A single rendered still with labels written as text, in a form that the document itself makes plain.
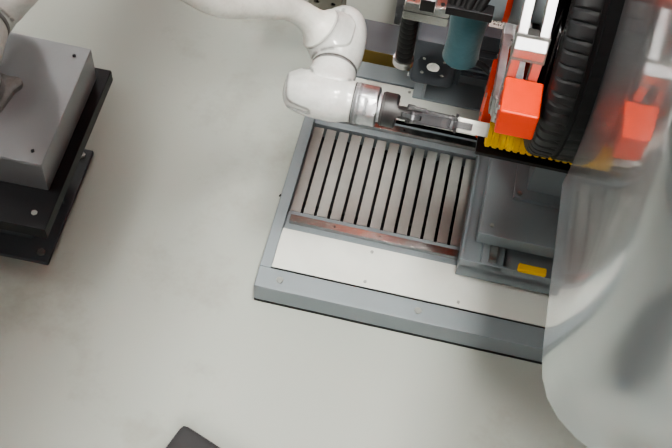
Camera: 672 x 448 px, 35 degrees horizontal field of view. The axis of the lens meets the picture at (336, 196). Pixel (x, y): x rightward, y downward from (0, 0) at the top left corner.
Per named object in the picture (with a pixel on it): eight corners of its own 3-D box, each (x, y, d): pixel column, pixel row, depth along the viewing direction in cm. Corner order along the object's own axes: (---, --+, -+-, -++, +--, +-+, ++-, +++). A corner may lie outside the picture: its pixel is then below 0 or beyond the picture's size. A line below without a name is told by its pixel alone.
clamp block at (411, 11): (447, 28, 208) (451, 9, 204) (401, 19, 209) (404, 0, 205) (451, 10, 211) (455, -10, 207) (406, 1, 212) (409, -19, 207)
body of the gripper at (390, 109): (377, 122, 235) (418, 131, 234) (374, 126, 226) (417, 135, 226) (384, 89, 233) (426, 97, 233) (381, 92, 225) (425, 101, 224)
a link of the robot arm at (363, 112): (347, 125, 227) (375, 130, 226) (356, 83, 225) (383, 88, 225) (351, 120, 236) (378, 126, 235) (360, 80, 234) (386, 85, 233)
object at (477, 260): (594, 306, 269) (604, 288, 261) (454, 276, 272) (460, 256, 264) (608, 152, 297) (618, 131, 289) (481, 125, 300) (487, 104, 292)
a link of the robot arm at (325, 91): (350, 106, 223) (362, 58, 230) (277, 91, 224) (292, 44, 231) (346, 136, 232) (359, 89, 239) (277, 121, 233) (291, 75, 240)
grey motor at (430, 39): (543, 148, 297) (574, 65, 268) (396, 117, 300) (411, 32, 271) (550, 99, 307) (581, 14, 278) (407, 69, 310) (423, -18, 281)
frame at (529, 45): (507, 174, 229) (568, -6, 184) (477, 168, 230) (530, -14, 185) (535, -3, 260) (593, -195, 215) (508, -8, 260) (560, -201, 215)
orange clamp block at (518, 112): (537, 106, 210) (531, 141, 205) (497, 97, 210) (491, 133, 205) (544, 83, 204) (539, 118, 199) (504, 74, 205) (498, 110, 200)
